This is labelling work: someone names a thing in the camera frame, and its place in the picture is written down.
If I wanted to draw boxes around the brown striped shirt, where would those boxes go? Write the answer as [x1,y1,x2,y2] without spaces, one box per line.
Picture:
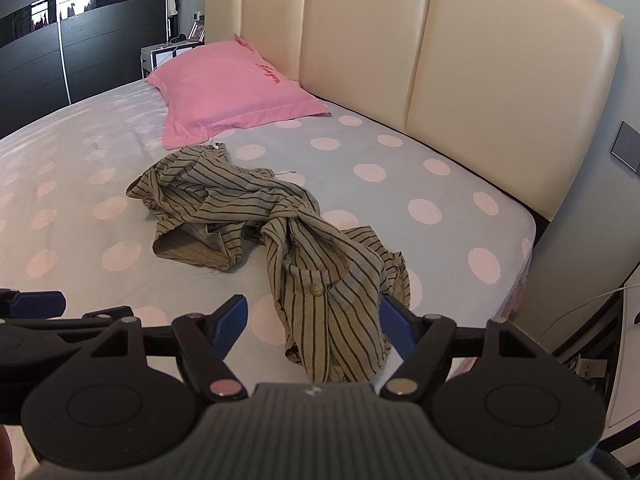
[126,143,411,382]

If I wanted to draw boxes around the polka dot bed sheet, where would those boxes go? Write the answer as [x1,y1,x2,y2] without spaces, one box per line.
[1,81,536,386]

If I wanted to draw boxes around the pink pillow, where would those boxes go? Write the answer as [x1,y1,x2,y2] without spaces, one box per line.
[146,37,329,150]

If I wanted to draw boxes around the white bedside table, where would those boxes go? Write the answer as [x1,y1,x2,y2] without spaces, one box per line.
[140,40,203,78]

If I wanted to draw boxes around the black wardrobe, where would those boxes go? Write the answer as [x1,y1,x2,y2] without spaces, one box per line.
[0,0,172,136]

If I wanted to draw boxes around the cream padded headboard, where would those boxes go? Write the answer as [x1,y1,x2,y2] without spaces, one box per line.
[205,0,624,219]

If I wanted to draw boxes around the white cable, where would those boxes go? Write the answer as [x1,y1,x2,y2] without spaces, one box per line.
[539,285,640,340]

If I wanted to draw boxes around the grey wall switch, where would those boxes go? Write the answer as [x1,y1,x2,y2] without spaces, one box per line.
[611,122,640,174]

